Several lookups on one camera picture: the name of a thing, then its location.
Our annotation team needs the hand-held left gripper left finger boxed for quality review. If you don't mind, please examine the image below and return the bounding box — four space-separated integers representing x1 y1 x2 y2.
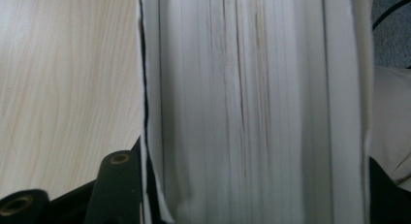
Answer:
131 136 167 224

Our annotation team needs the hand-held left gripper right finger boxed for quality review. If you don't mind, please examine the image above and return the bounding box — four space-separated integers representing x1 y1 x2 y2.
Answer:
368 156 411 224

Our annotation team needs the white book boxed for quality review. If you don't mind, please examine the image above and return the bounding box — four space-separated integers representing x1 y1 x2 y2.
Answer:
138 0 375 224

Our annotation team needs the beige cloth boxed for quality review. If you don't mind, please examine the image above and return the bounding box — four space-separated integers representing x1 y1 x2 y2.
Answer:
369 64 411 193

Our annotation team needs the black cable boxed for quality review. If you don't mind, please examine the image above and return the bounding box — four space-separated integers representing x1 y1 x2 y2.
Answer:
371 0 411 32

